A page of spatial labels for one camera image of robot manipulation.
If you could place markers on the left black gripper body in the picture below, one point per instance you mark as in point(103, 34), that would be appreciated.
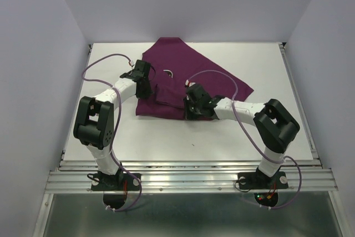
point(147, 91)

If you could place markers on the aluminium rail frame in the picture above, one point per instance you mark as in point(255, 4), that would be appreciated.
point(189, 170)

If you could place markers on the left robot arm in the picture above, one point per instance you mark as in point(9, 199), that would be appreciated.
point(95, 127)

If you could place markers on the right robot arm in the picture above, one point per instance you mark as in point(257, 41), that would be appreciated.
point(275, 125)

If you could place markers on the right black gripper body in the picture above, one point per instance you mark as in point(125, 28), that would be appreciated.
point(192, 110)

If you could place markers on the purple cloth drape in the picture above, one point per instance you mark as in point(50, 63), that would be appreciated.
point(174, 54)

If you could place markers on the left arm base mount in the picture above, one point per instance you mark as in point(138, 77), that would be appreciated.
point(120, 192)

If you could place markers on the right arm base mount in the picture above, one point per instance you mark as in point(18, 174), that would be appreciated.
point(266, 188)

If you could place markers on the stainless steel tray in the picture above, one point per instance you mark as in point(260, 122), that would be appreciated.
point(169, 73)

